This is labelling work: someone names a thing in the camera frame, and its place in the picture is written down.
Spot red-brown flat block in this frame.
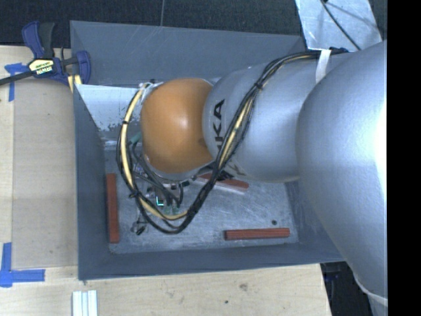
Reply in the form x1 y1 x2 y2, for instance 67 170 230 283
224 227 291 242
105 172 120 244
196 172 250 195

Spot pale wood flat board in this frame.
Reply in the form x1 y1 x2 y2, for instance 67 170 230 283
11 80 80 270

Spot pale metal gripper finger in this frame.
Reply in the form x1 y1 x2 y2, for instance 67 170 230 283
130 214 147 236

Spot grey metal bin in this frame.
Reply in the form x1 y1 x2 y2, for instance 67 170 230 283
68 20 347 281

